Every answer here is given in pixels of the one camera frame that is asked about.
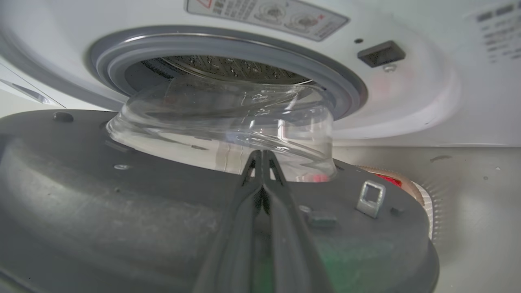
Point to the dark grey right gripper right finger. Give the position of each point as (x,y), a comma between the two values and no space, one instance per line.
(293,252)

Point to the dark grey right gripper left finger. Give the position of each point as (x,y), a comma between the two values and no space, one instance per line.
(232,244)

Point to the grey washing machine door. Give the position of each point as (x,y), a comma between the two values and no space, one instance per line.
(101,211)

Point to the grey rubber door gasket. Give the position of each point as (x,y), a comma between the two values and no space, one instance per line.
(228,47)

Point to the white washing machine body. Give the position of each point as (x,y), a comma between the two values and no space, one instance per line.
(427,101)

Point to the black door latch socket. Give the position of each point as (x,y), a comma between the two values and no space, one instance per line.
(381,53)

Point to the red cloth item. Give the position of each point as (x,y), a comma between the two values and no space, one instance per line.
(390,180)

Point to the white laundry basket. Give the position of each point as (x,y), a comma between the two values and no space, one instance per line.
(425,203)

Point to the steel perforated drum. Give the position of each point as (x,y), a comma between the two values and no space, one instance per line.
(232,67)

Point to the warning label sticker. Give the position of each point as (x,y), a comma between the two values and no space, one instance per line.
(268,15)

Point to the printed text label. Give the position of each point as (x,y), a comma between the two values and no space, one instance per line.
(498,30)

